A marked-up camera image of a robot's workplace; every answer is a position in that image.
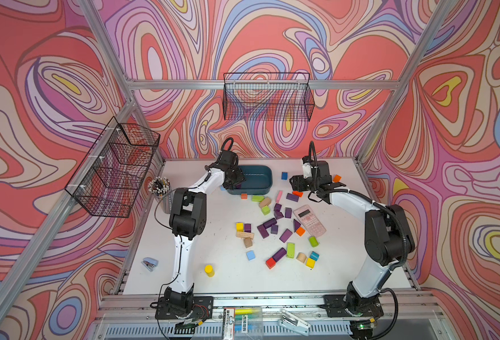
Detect purple wooden brick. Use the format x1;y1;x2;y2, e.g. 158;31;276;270
286;193;299;202

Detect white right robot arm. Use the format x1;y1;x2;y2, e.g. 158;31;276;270
290;156;416;315

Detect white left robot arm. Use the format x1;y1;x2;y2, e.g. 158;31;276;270
164;150;245;313

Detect teal plastic storage bin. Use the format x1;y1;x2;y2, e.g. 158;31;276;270
227;164;273;195

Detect pink calculator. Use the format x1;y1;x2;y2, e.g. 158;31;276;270
294;205;326;237

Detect pink long wooden block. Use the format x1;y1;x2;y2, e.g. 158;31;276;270
275;191;283;203

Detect light green flat block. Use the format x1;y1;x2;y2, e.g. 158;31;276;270
251;195;265;202

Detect natural wood block rear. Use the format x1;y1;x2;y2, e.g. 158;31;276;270
259;197;272;208

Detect orange small block centre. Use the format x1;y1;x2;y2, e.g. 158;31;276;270
295;227;305;237

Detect green small cube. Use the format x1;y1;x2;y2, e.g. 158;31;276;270
261;206;271;215

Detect green cylinder near calculator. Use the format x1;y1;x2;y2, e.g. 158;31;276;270
309;236;319;248

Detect purple brick centre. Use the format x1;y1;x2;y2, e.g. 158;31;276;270
279;229;293;243

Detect pen holder cup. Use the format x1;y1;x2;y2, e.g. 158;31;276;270
148;177;175;214

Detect natural wood long block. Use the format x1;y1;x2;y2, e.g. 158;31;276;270
236;231;254;239

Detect light green rectangular block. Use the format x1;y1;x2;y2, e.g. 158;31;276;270
286;242;295;259

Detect purple brick tilted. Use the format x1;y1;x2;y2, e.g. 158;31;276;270
257;225;269;239

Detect teal small cube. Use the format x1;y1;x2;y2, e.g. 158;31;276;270
309;252;319;261

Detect natural wood cylinder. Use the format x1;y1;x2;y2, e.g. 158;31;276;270
297;252;307;263

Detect natural wood small block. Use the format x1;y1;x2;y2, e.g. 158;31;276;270
243;238;253;249

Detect purple long brick front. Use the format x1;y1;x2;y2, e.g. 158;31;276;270
272;248;287;262

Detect yellow small cube front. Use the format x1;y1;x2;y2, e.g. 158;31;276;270
305;258;316;269

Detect red wooden cube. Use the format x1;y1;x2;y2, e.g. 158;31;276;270
265;257;277;269

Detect light blue wooden cube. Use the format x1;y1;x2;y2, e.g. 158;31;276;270
246;251;256;261

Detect yellow wooden cylinder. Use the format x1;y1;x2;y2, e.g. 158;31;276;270
204;264;215;277

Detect clear plastic stapler front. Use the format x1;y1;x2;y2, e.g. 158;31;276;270
278;309;311;337

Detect marker box front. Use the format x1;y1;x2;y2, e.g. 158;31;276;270
221;307;263;340

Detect black wire basket back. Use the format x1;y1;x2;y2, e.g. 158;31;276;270
222;71;315;122

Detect black wire basket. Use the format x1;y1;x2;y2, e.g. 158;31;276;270
65;118;161;218
222;71;315;122

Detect black wire basket left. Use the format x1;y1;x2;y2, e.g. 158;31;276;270
65;118;161;218

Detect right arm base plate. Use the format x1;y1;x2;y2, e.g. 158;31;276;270
321;292;384;319

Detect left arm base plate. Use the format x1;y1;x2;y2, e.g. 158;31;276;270
151;296;214;321

